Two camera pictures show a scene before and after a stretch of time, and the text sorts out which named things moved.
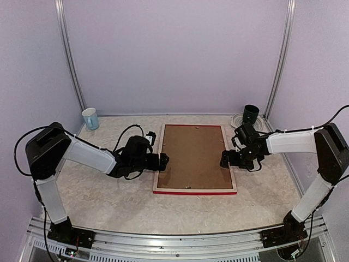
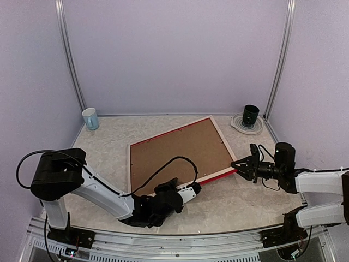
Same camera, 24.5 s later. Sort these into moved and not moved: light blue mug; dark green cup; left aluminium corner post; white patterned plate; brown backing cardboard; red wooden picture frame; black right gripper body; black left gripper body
Moved: brown backing cardboard; black left gripper body; red wooden picture frame; black right gripper body
Not moved: light blue mug; dark green cup; white patterned plate; left aluminium corner post
